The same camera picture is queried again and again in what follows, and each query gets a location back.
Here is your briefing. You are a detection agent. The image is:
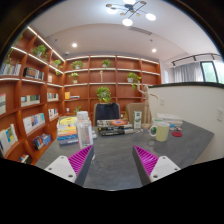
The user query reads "dark book stack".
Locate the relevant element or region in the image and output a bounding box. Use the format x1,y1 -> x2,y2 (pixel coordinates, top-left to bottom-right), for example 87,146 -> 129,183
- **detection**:
96,119 -> 135,137

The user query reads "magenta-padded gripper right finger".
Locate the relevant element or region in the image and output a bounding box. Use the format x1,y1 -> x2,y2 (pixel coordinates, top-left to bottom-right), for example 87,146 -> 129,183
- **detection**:
132,144 -> 182,187

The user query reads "orange wooden shelf unit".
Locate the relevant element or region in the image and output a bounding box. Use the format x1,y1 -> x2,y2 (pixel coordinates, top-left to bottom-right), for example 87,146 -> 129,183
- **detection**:
0,26 -> 162,166

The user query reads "green and white carton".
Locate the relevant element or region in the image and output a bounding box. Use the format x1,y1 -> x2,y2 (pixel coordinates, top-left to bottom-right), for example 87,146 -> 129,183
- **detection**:
132,110 -> 143,130

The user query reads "clear plastic water bottle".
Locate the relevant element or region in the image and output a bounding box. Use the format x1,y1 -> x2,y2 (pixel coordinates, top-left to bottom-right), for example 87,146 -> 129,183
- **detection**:
75,110 -> 95,150

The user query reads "grey curtain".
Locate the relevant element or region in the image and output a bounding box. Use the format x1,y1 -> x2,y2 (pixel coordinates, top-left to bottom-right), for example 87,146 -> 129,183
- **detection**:
173,61 -> 205,84

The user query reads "tan chair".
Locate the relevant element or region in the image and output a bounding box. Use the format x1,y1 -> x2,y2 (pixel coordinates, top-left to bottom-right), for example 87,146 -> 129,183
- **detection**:
125,102 -> 147,123

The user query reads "wooden artist mannequin figure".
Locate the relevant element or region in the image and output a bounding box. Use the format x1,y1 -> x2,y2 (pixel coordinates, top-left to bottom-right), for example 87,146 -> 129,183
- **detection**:
135,83 -> 160,130

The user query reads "yellow striped white mug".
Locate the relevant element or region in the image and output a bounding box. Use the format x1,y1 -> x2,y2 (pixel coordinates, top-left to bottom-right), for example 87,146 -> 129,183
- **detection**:
148,121 -> 171,142

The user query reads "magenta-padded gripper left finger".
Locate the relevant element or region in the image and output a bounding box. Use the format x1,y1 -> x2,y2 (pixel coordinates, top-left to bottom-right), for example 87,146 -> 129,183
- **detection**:
44,144 -> 95,188

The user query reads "white wall socket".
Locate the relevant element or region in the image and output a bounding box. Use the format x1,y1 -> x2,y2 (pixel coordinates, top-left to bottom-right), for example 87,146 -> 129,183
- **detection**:
216,107 -> 224,123

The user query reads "dark blue chair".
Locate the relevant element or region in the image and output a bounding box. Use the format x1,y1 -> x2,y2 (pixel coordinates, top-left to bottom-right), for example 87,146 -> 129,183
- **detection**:
93,102 -> 121,127

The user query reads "ceiling air vent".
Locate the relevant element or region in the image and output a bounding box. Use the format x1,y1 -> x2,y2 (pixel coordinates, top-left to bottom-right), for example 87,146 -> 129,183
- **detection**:
128,25 -> 154,36

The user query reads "black ceiling track rail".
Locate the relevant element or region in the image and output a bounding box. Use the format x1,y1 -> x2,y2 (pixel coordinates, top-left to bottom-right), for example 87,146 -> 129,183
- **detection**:
171,52 -> 223,67

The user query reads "branched ceiling lamp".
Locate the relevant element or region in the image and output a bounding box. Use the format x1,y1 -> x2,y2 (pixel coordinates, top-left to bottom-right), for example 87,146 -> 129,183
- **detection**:
105,0 -> 157,27

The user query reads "black-framed window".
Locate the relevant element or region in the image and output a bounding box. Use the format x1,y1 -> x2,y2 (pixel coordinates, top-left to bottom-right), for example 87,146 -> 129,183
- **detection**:
199,59 -> 224,84

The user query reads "colourful book stack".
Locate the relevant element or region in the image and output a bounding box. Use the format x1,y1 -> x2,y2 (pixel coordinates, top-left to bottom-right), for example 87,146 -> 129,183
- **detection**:
56,115 -> 80,146

